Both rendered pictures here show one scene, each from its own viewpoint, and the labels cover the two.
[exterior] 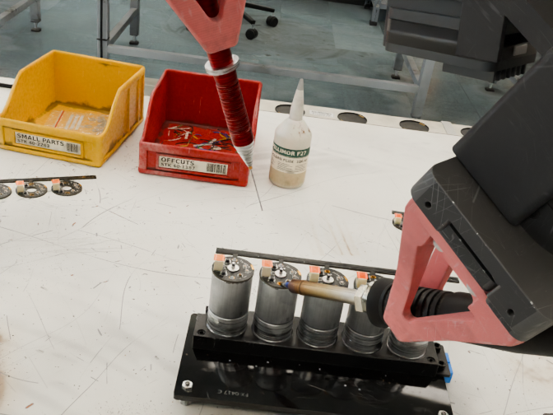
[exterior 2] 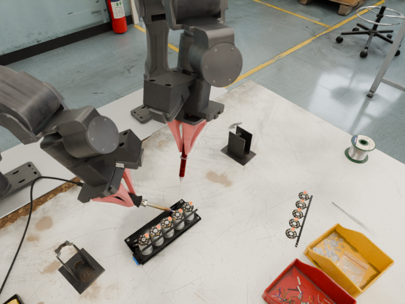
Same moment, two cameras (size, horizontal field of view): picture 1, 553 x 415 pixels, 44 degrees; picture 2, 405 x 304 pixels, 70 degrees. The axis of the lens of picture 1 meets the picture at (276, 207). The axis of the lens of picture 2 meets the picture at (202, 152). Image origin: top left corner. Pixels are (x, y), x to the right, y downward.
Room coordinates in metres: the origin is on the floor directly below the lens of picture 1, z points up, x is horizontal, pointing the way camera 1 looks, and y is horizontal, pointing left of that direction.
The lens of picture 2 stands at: (0.61, -0.17, 1.34)
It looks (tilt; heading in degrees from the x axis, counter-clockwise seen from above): 47 degrees down; 141
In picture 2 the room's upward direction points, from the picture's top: straight up
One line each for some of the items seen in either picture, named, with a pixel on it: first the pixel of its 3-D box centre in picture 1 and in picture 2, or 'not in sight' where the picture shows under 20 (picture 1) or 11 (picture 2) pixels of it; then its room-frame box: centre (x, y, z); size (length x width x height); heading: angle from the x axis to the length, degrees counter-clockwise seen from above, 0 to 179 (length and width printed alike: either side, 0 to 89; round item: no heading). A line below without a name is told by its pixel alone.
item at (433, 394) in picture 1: (313, 372); (164, 230); (0.31, -0.04, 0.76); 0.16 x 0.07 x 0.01; 92
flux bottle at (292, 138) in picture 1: (294, 131); not in sight; (0.57, -0.01, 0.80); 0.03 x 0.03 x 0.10
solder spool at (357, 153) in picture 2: not in sight; (360, 148); (0.46, 0.51, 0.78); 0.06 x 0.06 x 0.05
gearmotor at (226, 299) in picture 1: (229, 301); (188, 213); (0.33, 0.02, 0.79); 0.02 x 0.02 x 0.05
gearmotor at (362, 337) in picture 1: (366, 318); (156, 236); (0.33, -0.06, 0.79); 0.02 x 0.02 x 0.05
